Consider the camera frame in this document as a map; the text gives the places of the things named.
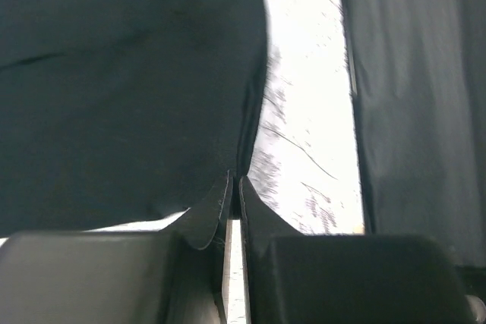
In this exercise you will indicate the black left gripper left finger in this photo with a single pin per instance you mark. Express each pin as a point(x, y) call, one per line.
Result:
point(173, 275)

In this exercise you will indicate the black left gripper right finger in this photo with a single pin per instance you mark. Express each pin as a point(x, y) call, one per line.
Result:
point(298, 278)

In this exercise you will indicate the black t shirt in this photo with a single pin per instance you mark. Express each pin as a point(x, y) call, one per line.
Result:
point(416, 73)

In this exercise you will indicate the floral table mat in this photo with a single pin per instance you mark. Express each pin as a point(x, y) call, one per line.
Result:
point(120, 115)

